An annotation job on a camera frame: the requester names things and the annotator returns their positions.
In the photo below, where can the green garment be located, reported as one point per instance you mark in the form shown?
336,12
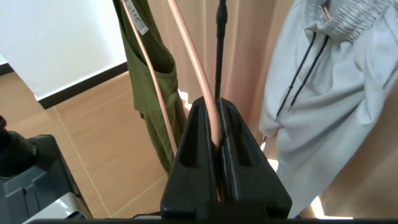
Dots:
146,87

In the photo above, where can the pale grey shorts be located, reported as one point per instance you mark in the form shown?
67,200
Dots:
326,124

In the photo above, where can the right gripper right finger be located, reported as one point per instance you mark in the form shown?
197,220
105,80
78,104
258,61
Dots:
255,183

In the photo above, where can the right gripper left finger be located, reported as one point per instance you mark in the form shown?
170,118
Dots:
189,180

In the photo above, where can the black clothes rack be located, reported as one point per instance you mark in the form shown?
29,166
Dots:
220,46

